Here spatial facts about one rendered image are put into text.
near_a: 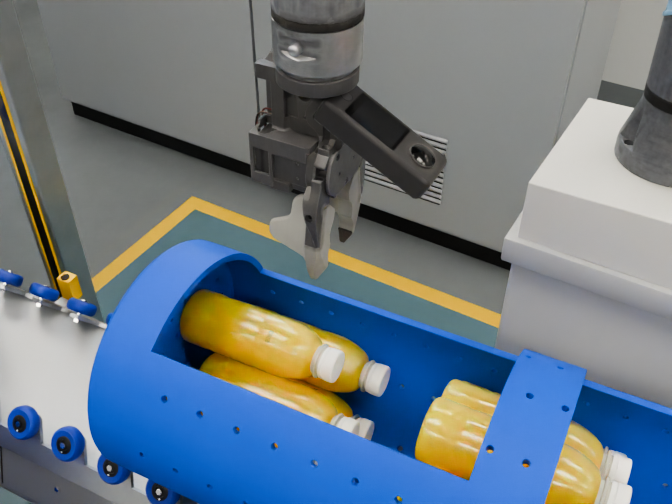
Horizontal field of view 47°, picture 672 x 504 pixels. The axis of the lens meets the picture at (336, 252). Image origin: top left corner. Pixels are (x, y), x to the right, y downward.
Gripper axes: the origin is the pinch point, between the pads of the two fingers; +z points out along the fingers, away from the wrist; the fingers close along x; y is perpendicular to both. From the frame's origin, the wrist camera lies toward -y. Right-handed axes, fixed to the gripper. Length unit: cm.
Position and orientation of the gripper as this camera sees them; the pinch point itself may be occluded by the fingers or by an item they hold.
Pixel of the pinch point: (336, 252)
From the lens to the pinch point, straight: 76.6
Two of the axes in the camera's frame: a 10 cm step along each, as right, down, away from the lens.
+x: -4.4, 5.8, -6.8
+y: -9.0, -3.0, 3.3
